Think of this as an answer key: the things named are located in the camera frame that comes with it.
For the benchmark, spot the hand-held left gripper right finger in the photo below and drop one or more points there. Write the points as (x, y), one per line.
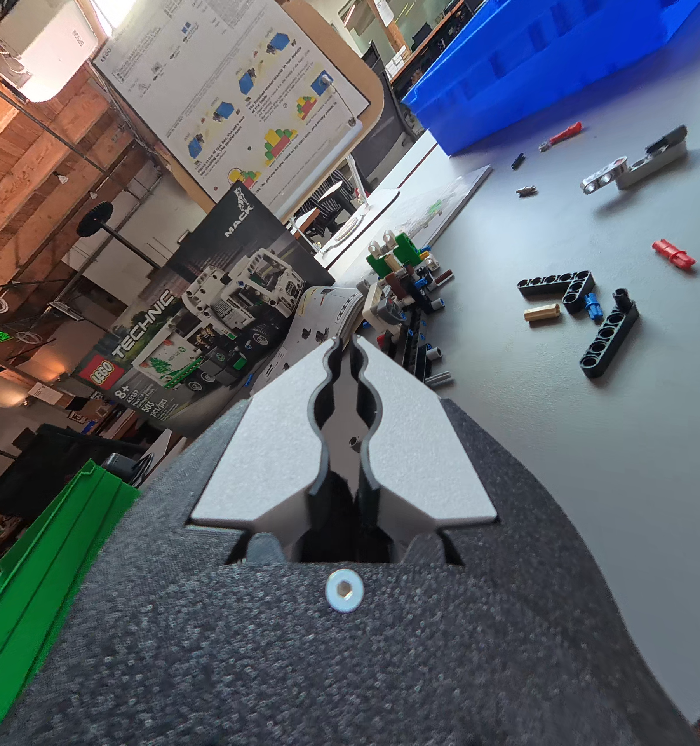
(426, 460)

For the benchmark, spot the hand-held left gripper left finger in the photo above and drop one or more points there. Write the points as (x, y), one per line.
(262, 454)

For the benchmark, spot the partly built lego model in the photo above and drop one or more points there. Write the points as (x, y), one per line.
(394, 303)

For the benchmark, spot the lego set box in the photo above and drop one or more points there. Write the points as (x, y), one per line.
(222, 280)

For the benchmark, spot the tan lego pin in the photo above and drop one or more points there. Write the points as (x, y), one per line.
(542, 313)

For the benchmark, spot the black straight lego beam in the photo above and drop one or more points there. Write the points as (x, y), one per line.
(609, 338)

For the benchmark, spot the black angled lego beam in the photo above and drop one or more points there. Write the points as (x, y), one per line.
(577, 291)

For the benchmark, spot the blue lego pin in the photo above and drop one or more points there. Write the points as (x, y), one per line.
(593, 305)

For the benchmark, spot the small grey lego pin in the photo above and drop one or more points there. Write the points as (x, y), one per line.
(526, 189)

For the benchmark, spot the red lego axle pin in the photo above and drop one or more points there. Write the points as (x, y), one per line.
(562, 134)

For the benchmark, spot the grey lego beam assembly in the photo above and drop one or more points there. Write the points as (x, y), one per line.
(647, 166)

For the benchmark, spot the open instruction booklet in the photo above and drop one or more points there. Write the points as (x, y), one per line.
(321, 309)

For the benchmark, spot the dark equipment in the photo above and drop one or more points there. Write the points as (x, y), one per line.
(35, 460)

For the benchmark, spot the green plastic bin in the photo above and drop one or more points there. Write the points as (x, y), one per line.
(35, 571)

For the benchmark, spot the striped office chair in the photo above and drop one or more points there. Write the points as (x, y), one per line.
(326, 204)

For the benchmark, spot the flat closed booklet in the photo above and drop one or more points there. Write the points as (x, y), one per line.
(443, 198)

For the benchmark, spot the white board stand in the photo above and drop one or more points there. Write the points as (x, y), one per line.
(379, 201)

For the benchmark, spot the black disc lamp on pole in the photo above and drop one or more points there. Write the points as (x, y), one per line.
(93, 218)

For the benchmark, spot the wooden background desk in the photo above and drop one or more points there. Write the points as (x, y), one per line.
(411, 67)

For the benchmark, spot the blue plastic bin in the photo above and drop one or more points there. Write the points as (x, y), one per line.
(530, 70)

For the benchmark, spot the instruction poster on stand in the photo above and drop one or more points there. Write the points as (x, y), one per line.
(350, 35)

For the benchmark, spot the white projector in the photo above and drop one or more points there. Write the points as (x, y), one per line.
(35, 46)

